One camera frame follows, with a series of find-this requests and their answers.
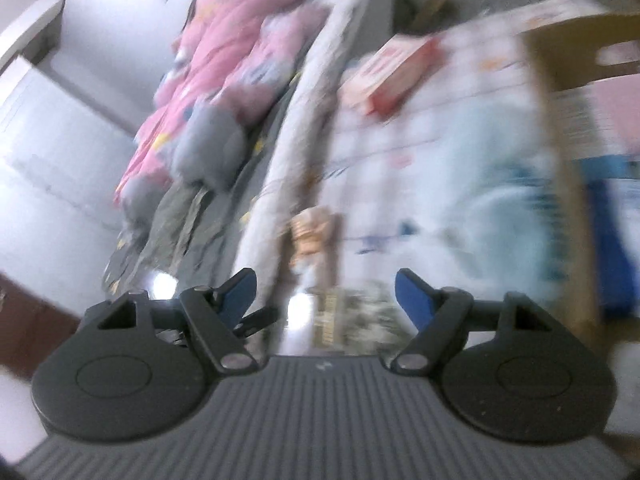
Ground plaid bed sheet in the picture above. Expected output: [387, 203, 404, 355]
[320, 15, 551, 287]

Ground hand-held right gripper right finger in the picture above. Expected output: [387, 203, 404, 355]
[390, 267, 566, 376]

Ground grey blanket with yellow print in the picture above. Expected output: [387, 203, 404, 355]
[102, 110, 301, 302]

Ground white fluffy blanket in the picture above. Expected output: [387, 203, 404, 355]
[232, 0, 382, 321]

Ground red wet wipes pack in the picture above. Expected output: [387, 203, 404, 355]
[340, 35, 447, 118]

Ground pink printed quilt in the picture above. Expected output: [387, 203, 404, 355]
[112, 0, 331, 206]

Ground olive floral cloth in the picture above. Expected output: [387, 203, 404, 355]
[142, 180, 212, 272]

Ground gold tissue box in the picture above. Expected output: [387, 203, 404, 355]
[287, 207, 347, 352]

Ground royal blue packet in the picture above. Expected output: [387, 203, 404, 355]
[575, 152, 640, 322]

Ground white cabinet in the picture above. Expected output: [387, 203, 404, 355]
[0, 55, 137, 242]

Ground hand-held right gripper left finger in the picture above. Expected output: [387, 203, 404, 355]
[82, 267, 262, 376]

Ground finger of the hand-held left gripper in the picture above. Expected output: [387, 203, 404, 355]
[232, 306, 279, 340]

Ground brown wooden furniture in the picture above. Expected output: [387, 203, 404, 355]
[0, 274, 82, 377]

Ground large cardboard box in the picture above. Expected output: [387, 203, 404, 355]
[520, 0, 640, 346]

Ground light blue cloth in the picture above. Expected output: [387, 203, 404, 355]
[440, 110, 567, 306]

